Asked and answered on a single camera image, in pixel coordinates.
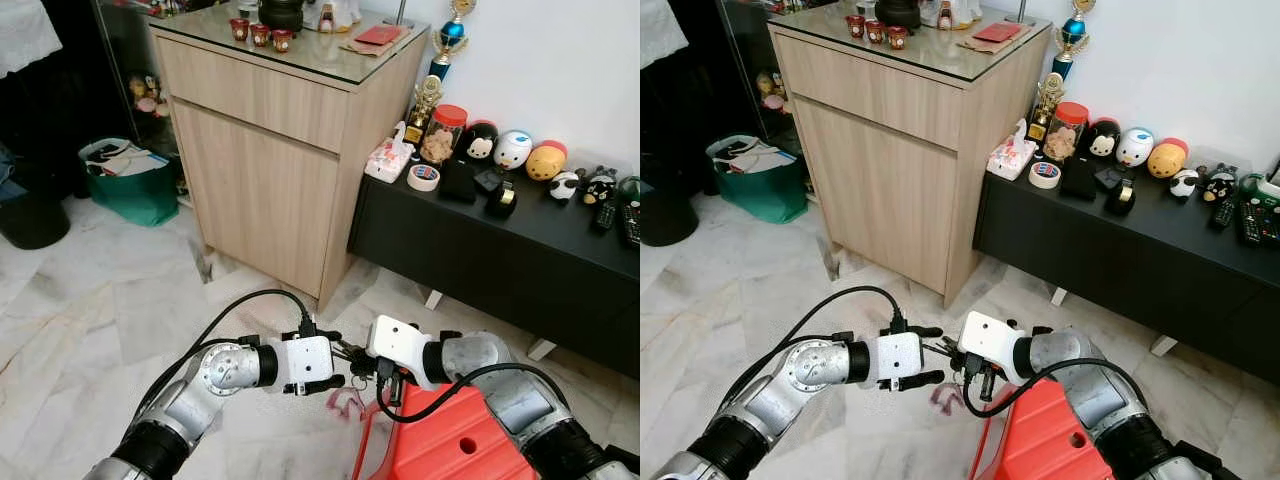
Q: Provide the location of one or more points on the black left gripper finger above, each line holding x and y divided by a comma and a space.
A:
925, 332
330, 337
325, 383
915, 381

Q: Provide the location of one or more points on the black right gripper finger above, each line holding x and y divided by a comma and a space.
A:
383, 388
988, 388
396, 392
972, 384

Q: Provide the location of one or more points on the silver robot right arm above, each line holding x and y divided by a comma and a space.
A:
1070, 355
480, 360

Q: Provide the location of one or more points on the red plastic stool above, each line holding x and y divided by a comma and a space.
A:
1040, 440
450, 440

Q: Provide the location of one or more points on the black low cabinet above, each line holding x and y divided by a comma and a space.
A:
480, 260
1120, 260

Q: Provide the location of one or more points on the light wooden cabinet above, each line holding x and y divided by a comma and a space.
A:
260, 180
880, 170

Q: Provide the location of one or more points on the beige tape roll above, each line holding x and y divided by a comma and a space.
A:
1034, 175
413, 178

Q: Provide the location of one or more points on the white pink tissue pack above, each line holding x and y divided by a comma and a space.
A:
1011, 156
388, 158

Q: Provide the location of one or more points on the black wallet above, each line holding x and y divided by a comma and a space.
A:
458, 182
1080, 180

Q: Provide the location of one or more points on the black tape dispenser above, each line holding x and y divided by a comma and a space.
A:
501, 200
1121, 198

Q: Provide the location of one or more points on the small black box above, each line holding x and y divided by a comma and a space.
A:
487, 179
1108, 177

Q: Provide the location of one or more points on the green shopping bag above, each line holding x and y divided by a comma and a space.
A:
135, 195
760, 192

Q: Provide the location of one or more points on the red lid snack jar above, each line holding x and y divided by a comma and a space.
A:
443, 135
1066, 133

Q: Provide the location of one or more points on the black mouse plush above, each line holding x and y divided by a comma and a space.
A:
480, 140
1104, 138

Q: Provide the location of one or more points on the white duck plush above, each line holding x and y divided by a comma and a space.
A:
1135, 148
512, 150

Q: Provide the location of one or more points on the small gold trophy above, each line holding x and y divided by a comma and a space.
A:
424, 105
1048, 102

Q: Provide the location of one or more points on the small black white plush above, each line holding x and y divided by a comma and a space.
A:
564, 186
1186, 184

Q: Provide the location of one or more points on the yellow bear plush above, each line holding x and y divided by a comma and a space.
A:
546, 162
1168, 160

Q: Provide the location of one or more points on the small black remote control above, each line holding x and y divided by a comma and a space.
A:
604, 216
1224, 214

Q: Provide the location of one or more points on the large black remote control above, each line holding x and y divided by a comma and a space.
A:
631, 222
1251, 222

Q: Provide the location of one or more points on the black round bin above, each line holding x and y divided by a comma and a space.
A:
665, 220
30, 220

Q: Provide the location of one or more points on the brown paper sheet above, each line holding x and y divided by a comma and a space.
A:
968, 45
350, 48

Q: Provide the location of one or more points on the small red cup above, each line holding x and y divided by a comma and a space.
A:
239, 29
876, 32
898, 38
282, 40
855, 26
260, 35

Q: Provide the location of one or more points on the red packet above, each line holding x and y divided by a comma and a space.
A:
997, 33
378, 36

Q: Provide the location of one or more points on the black incense pot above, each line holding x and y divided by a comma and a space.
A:
280, 12
898, 12

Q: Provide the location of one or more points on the white figurine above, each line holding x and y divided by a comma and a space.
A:
340, 12
958, 12

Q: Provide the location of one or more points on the blue and gold trophy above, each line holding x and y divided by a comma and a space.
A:
452, 35
1074, 35

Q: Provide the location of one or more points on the glass display cabinet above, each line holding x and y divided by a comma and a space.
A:
745, 60
140, 60

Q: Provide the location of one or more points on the white lace cloth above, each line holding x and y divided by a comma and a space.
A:
660, 30
25, 35

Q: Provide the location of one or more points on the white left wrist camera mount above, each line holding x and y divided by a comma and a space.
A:
308, 362
898, 360

